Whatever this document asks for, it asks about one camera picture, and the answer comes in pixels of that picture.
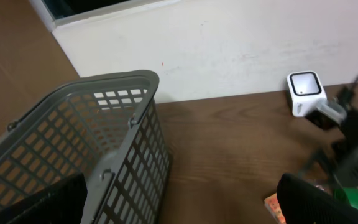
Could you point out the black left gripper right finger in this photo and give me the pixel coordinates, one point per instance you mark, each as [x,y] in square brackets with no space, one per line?
[303,203]

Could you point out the dark window with white frame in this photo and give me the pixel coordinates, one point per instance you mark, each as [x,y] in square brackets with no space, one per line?
[58,13]

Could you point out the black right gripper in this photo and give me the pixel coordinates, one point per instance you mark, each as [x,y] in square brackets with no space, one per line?
[342,169]

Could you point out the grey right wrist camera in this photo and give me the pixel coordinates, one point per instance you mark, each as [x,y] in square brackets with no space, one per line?
[332,110]

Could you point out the white barcode scanner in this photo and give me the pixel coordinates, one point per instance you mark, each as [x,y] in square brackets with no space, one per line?
[305,89]

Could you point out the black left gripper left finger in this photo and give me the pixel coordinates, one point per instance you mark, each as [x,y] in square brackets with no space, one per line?
[59,203]

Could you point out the orange snack packet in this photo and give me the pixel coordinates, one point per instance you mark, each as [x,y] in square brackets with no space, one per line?
[272,205]

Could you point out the grey plastic mesh basket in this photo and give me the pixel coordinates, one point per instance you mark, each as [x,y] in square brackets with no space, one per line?
[105,127]

